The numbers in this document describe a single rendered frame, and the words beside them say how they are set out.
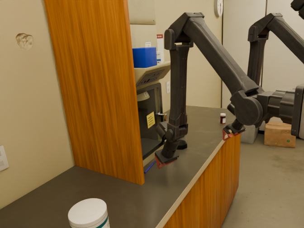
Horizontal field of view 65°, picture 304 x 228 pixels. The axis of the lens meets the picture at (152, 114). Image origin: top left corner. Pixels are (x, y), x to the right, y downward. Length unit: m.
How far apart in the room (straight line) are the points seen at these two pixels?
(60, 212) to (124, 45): 0.77
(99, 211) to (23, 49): 0.85
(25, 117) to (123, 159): 0.53
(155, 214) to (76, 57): 0.82
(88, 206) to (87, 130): 0.53
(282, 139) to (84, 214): 3.40
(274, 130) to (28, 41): 3.37
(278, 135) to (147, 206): 3.05
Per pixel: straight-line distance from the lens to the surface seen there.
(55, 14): 1.35
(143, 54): 1.12
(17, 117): 1.33
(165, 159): 1.09
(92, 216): 0.88
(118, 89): 1.11
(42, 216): 1.22
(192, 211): 1.47
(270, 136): 3.94
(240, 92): 0.69
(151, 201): 1.14
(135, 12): 1.27
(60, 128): 1.47
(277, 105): 0.66
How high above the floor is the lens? 1.63
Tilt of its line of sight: 17 degrees down
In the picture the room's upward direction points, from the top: 4 degrees counter-clockwise
